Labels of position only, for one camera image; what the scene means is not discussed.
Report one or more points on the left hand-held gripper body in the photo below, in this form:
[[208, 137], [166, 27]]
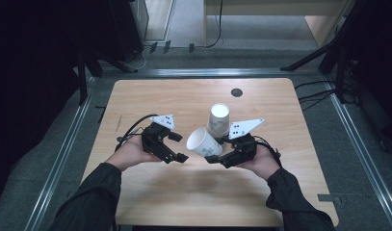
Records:
[[153, 141]]

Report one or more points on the grey tape strip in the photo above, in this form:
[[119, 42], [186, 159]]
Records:
[[328, 198]]

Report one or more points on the metal floor rail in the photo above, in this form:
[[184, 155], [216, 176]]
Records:
[[216, 72], [60, 163], [360, 154]]

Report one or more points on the dark round table grommet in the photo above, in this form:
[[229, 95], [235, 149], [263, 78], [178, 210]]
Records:
[[237, 92]]

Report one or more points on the person's left hand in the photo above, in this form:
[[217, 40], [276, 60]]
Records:
[[129, 155]]

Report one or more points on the black tripod stand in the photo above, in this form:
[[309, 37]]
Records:
[[312, 57]]

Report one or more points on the small black floor bracket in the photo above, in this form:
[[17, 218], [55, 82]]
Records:
[[167, 46], [191, 47], [153, 47]]

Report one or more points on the light wooden desk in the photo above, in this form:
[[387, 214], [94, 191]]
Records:
[[264, 8]]

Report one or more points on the black computer case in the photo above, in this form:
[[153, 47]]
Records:
[[126, 29]]

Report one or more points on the dark curtain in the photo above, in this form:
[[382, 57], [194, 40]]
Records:
[[30, 80], [383, 64]]

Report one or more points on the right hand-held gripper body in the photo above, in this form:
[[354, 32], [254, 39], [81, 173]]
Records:
[[243, 149]]

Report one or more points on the single white paper cup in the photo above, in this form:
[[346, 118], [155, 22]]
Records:
[[201, 142]]

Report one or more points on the black metal stand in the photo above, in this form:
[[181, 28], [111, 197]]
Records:
[[83, 80]]

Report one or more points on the person's right hand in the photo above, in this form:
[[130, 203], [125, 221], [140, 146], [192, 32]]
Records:
[[264, 163]]

